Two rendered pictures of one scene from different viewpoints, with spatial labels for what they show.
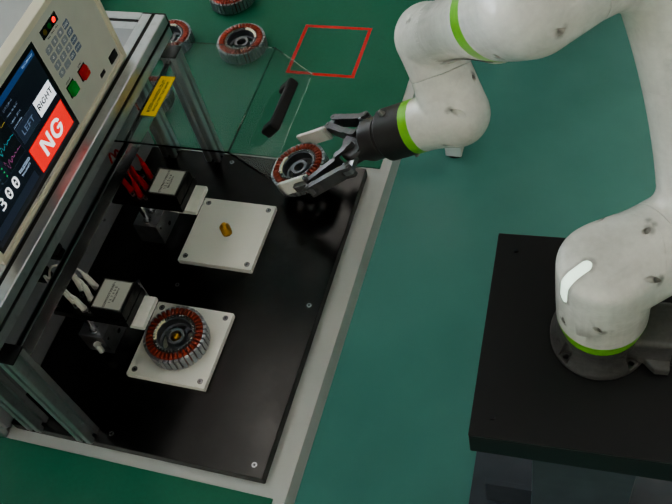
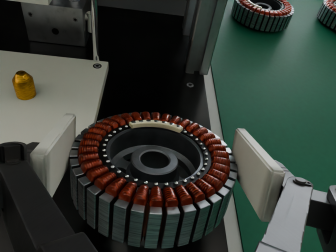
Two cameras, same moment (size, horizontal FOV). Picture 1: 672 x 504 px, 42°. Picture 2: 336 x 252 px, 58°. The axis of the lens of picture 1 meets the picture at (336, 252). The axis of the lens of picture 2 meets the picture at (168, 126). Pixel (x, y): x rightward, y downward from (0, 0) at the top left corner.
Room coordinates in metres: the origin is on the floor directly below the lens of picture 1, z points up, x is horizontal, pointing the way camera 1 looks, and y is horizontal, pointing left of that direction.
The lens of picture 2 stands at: (1.04, -0.09, 1.00)
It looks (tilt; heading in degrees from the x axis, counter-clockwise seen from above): 45 degrees down; 53
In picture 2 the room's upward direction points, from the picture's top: 10 degrees clockwise
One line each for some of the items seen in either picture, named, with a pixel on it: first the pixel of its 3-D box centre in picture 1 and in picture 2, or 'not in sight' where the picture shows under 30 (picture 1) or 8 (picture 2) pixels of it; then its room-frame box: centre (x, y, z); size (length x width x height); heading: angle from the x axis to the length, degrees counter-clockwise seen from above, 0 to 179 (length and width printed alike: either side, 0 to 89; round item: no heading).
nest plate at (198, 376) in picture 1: (181, 344); not in sight; (0.85, 0.31, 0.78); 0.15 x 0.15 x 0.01; 60
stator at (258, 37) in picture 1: (242, 44); not in sight; (1.59, 0.07, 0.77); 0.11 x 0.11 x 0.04
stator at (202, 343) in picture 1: (176, 337); not in sight; (0.85, 0.31, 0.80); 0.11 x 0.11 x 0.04
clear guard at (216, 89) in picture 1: (200, 104); not in sight; (1.14, 0.15, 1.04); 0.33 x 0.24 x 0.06; 60
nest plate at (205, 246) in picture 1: (228, 234); (27, 98); (1.06, 0.19, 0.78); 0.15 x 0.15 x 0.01; 60
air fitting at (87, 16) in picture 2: not in sight; (90, 23); (1.16, 0.28, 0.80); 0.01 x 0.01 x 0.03; 60
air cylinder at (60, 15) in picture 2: (156, 218); (59, 16); (1.13, 0.31, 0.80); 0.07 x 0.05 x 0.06; 150
